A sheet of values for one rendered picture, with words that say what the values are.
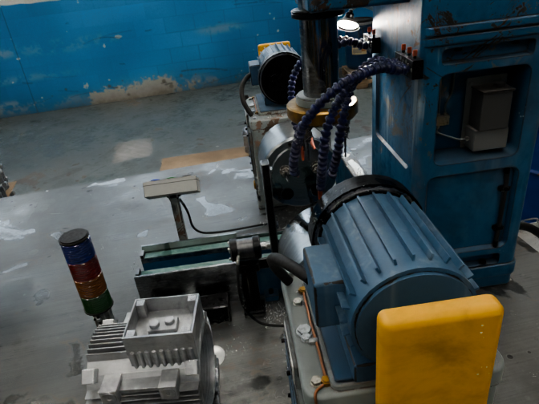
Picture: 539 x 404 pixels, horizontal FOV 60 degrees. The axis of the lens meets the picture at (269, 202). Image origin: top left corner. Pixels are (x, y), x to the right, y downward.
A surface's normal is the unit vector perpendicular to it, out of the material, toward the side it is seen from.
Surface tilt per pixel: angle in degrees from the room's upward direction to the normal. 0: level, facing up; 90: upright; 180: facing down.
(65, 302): 0
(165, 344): 90
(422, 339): 90
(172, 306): 90
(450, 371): 90
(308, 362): 0
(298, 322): 0
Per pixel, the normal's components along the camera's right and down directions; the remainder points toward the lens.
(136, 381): -0.10, -0.87
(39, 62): 0.18, 0.46
